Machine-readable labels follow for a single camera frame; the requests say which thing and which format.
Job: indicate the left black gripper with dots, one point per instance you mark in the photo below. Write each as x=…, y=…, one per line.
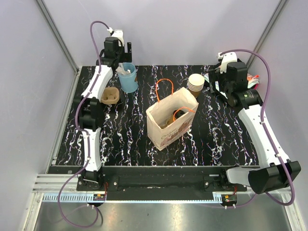
x=126, y=57

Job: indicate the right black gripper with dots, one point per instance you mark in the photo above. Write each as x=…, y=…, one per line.
x=215, y=75

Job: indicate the cardboard cup carrier stack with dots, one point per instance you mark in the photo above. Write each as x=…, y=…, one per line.
x=110, y=96

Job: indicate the black plastic cup lid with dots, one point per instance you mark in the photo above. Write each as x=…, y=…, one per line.
x=178, y=113

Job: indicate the brown paper takeout bag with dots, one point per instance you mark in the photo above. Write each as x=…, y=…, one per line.
x=157, y=115

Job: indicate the single brown paper cup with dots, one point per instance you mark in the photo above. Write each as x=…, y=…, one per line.
x=170, y=120

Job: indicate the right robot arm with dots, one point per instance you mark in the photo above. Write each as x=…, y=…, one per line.
x=276, y=170

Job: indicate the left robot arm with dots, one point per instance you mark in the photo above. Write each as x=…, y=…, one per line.
x=89, y=113

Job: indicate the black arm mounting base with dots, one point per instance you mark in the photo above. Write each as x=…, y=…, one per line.
x=204, y=178

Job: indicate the stack of paper cups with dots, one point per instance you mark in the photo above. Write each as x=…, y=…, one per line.
x=195, y=84

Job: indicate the blue cup with stirrers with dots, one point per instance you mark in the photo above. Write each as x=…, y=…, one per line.
x=128, y=83

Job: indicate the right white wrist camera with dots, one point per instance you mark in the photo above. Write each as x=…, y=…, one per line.
x=224, y=59

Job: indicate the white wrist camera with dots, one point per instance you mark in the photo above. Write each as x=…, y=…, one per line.
x=224, y=59
x=118, y=33

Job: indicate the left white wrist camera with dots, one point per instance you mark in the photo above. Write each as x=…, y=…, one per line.
x=118, y=33

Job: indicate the left aluminium corner post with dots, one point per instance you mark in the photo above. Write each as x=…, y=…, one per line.
x=54, y=30

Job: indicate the aluminium corner post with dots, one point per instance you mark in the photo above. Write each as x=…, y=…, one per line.
x=54, y=30
x=270, y=24

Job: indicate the right aluminium corner post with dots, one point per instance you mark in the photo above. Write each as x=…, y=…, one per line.
x=270, y=24

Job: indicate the aluminium frame rail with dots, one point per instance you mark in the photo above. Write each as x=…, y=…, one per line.
x=159, y=189

